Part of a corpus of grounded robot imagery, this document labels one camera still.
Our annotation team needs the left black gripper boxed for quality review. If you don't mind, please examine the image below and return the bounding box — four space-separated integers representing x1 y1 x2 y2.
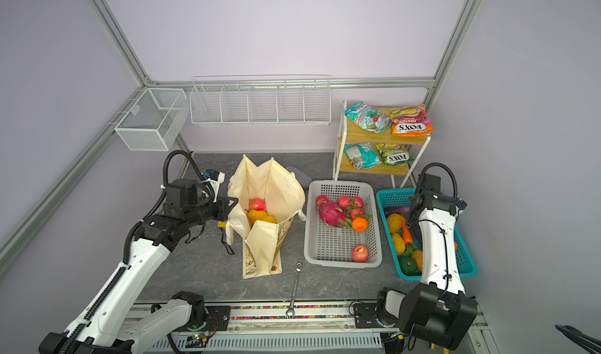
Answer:
185 194 238 228

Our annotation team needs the teal snack bag lower shelf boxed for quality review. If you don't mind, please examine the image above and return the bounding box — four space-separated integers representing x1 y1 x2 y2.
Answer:
344 143 381 170

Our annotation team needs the white plastic basket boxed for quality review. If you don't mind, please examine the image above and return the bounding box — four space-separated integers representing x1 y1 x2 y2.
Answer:
304 180 383 269

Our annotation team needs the long white wire basket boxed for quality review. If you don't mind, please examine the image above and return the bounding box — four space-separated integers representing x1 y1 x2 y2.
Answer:
189 75 332 126

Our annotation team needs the red dragon fruit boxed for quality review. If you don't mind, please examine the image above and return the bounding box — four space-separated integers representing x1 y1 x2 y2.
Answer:
318 201 352 227

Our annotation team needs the orange tangerine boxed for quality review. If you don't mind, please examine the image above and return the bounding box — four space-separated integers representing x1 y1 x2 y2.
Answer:
352 216 369 233

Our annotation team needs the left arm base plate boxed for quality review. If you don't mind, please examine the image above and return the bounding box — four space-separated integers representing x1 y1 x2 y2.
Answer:
175 305 232 333

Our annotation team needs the red apple in white basket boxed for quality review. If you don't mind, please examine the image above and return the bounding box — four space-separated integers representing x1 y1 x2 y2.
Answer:
316 194 328 207

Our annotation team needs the teal plastic basket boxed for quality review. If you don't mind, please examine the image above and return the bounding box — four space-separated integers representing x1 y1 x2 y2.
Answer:
376 188 477 281

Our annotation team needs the yellow tape measure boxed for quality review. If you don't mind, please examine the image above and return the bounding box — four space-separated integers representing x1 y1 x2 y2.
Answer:
218 221 235 255

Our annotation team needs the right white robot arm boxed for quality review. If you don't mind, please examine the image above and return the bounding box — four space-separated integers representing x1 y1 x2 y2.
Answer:
376 172 477 350

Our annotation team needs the red apple front basket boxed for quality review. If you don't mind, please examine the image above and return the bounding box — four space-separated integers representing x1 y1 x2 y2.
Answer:
352 244 369 263

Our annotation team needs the green Fox's candy bag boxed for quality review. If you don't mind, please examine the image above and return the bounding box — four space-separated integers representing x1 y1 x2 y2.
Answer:
374 143 414 166

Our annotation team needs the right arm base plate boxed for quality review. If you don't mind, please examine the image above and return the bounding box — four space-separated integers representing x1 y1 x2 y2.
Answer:
348 301 394 329

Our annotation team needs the silver combination wrench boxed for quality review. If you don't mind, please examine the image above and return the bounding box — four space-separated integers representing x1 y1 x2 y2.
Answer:
285 262 304 319

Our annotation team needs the grey cloth pad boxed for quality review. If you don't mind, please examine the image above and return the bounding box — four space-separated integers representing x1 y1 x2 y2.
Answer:
286 166 313 190

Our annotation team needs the teal snack bag upper shelf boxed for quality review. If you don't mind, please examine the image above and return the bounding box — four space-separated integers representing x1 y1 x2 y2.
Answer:
344 101 391 133

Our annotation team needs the yellow pear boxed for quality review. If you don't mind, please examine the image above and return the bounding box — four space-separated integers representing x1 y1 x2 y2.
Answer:
247 209 269 227

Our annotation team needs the green bell pepper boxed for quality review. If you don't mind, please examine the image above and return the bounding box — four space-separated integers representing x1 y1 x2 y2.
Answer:
399 256 419 277

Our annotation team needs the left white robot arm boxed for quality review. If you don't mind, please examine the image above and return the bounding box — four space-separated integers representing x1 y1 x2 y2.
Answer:
39 197 239 353

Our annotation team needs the orange Fox's candy bag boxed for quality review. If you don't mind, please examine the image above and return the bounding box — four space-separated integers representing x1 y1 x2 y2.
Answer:
389 105 434 137

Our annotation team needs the teal snack bag shelf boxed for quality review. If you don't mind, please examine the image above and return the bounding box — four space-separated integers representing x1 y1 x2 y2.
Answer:
344 101 391 133
344 143 381 170

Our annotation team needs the small white mesh basket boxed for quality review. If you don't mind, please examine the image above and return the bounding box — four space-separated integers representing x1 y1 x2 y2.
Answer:
115 88 190 151

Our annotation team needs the orange carrot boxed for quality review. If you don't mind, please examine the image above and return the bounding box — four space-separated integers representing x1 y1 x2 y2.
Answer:
401 219 413 244

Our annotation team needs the brown potato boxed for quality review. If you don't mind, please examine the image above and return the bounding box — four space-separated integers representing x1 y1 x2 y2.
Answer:
411 249 424 272

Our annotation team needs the small purple eggplant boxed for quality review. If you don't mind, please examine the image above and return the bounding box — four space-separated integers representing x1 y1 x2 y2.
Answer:
383 206 410 216

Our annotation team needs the red apple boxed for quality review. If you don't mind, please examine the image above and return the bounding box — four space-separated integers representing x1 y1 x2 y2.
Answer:
316 194 328 207
249 198 266 212

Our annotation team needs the cream floral tote bag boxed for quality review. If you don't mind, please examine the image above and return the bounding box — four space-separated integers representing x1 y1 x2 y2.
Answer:
225 155 306 279

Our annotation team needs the white two-tier wooden shelf rack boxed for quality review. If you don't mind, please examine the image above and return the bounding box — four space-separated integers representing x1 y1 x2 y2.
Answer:
332 100 432 189

